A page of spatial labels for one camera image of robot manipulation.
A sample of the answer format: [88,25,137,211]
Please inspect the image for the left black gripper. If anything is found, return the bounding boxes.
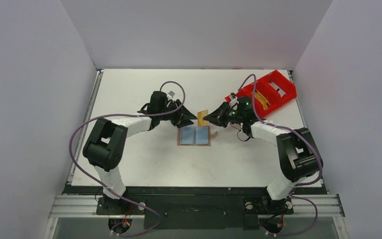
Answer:
[158,101,196,128]

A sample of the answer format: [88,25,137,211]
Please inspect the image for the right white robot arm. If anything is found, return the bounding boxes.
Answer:
[203,97,323,213]

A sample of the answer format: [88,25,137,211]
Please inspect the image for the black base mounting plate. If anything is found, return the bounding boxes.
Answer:
[96,187,293,230]

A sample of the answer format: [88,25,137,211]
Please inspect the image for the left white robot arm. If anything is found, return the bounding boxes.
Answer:
[83,91,197,214]

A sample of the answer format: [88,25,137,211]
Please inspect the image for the aluminium frame rail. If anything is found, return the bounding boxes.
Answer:
[49,195,344,218]

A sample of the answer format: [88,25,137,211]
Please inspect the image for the yellow card in bin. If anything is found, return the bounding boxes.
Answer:
[255,91,270,110]

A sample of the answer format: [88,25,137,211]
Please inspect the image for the white card in bin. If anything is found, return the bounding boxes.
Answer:
[269,82,286,98]

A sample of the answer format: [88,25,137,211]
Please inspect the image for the red three-compartment bin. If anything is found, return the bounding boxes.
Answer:
[225,70,297,118]

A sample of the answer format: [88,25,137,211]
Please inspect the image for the brown leather card holder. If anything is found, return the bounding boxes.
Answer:
[177,125,218,146]

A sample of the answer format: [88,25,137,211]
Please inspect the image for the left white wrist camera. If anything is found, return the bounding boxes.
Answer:
[167,91,175,99]

